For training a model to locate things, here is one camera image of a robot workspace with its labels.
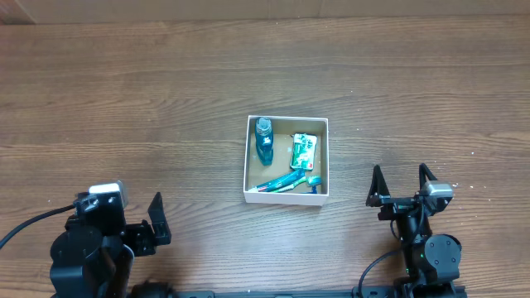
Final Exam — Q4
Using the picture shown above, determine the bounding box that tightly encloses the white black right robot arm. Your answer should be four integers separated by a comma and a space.
356, 163, 467, 297

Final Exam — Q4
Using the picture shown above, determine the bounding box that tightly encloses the white cardboard box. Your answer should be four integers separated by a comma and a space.
243, 115, 330, 206

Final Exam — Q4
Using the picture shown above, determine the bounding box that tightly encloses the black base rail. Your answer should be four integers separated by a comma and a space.
126, 281, 468, 298

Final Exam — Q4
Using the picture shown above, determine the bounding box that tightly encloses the blue disposable razor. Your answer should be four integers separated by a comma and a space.
304, 185, 318, 195

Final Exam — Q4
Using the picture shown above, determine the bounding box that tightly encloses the green toothbrush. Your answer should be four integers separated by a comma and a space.
272, 175, 322, 193

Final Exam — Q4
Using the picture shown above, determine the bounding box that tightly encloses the green soap packet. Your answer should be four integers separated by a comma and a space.
290, 133, 318, 171

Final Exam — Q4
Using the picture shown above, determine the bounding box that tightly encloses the teal mouthwash bottle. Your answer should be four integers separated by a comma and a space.
255, 118, 273, 166

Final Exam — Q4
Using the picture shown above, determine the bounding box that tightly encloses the teal toothpaste tube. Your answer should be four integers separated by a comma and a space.
249, 169, 306, 192

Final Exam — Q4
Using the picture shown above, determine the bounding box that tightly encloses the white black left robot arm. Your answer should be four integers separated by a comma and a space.
50, 190, 171, 298

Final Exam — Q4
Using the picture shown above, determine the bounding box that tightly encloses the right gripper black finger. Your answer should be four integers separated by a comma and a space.
418, 163, 437, 190
366, 165, 391, 206

